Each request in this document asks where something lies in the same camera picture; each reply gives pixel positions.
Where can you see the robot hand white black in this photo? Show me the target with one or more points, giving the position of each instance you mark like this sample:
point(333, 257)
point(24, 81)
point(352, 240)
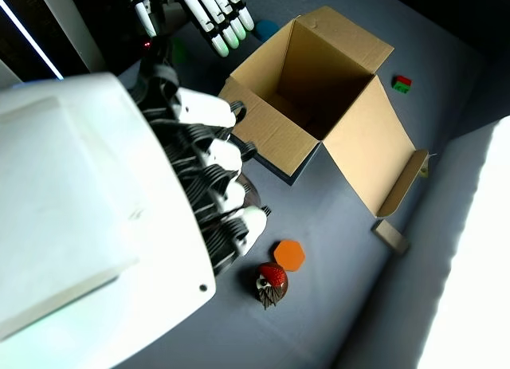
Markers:
point(211, 10)
point(79, 185)

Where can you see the dark brown bottle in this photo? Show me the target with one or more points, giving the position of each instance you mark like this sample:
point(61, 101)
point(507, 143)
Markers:
point(251, 193)

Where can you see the open cardboard box blue base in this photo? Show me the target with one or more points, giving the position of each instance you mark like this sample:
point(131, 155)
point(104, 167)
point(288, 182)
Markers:
point(271, 126)

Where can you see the teal round block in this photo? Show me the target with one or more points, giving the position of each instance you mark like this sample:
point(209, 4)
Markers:
point(267, 29)

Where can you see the red and green block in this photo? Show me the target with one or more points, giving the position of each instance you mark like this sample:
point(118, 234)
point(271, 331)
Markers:
point(401, 84)

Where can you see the toy chocolate cake with strawberry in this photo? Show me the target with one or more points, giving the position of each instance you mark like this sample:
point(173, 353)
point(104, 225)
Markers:
point(273, 283)

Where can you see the orange hexagon block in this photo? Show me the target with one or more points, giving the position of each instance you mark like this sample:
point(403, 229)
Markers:
point(289, 255)

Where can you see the small pale yellow toy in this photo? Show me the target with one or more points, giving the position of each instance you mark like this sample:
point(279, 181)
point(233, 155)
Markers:
point(424, 168)

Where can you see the grey table cloth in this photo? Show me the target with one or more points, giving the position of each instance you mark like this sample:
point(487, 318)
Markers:
point(318, 305)

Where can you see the grey-brown rectangular wooden block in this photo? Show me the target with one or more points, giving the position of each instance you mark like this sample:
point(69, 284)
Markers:
point(392, 236)

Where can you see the white frame post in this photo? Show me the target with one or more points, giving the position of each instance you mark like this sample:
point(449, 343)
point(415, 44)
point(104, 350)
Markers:
point(71, 22)

